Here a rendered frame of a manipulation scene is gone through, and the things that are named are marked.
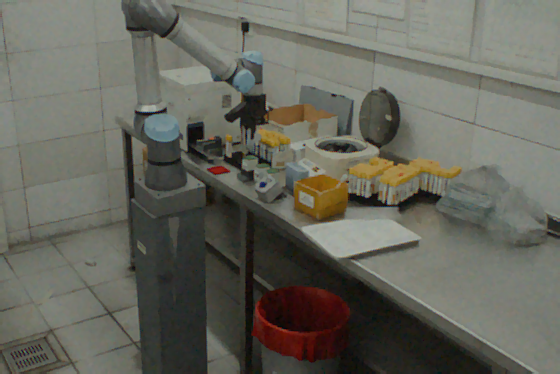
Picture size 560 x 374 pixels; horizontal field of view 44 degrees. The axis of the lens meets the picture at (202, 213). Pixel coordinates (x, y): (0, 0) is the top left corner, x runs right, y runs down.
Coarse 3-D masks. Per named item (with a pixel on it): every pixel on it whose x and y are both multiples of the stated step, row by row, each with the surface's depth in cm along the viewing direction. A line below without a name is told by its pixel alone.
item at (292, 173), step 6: (294, 162) 253; (288, 168) 252; (294, 168) 247; (300, 168) 247; (306, 168) 247; (288, 174) 252; (294, 174) 248; (300, 174) 245; (306, 174) 246; (288, 180) 253; (294, 180) 249; (282, 186) 255; (288, 186) 254; (288, 192) 252
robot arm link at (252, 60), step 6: (246, 54) 247; (252, 54) 246; (258, 54) 247; (246, 60) 247; (252, 60) 246; (258, 60) 247; (246, 66) 247; (252, 66) 247; (258, 66) 248; (252, 72) 248; (258, 72) 249; (258, 78) 250
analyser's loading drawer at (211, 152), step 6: (192, 144) 294; (198, 144) 289; (204, 144) 285; (210, 144) 286; (198, 150) 288; (204, 150) 285; (210, 150) 280; (216, 150) 282; (222, 150) 283; (210, 156) 281; (216, 156) 283; (222, 156) 284
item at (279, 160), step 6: (252, 144) 283; (258, 144) 282; (246, 150) 288; (264, 150) 276; (282, 150) 275; (276, 156) 272; (282, 156) 274; (288, 156) 275; (276, 162) 273; (282, 162) 274; (288, 162) 276; (270, 168) 274; (276, 168) 274
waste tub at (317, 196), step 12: (300, 180) 237; (312, 180) 240; (324, 180) 242; (336, 180) 237; (300, 192) 234; (312, 192) 229; (324, 192) 227; (336, 192) 230; (300, 204) 236; (312, 204) 231; (324, 204) 229; (336, 204) 232; (312, 216) 232; (324, 216) 231
